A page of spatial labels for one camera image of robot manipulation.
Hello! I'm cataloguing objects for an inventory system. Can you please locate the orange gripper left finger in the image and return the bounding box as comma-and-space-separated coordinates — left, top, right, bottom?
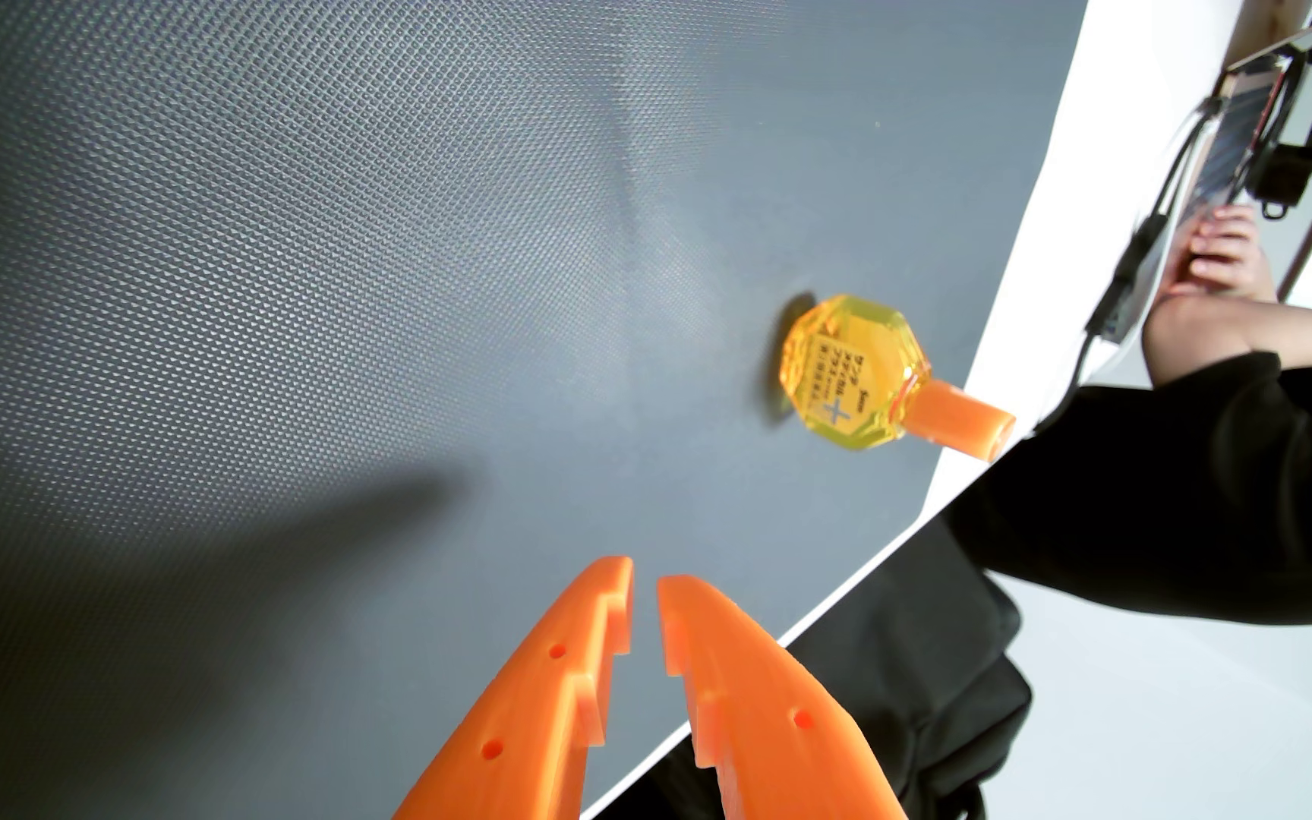
392, 556, 636, 820

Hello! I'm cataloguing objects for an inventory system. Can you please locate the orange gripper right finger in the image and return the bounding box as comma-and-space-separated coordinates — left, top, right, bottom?
657, 574, 910, 820

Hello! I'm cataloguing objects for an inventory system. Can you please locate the yellow eyedrops bottle orange cap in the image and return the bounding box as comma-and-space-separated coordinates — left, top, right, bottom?
779, 294, 1017, 462

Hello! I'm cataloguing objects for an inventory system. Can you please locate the person's hand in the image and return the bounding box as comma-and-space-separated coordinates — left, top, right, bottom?
1162, 205, 1279, 304

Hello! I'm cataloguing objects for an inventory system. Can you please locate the black fabric bag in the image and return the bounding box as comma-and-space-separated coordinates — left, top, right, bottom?
599, 518, 1034, 820

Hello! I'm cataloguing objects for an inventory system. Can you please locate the grey textured mat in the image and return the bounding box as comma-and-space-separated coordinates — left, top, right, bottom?
0, 0, 1090, 820

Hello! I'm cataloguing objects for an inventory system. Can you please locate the person's body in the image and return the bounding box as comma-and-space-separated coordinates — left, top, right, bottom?
944, 351, 1312, 626

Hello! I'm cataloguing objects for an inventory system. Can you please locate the silver laptop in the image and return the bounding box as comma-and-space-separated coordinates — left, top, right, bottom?
1098, 51, 1295, 345

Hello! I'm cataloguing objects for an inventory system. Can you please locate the black cable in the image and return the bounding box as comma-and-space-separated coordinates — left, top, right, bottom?
1037, 96, 1229, 432

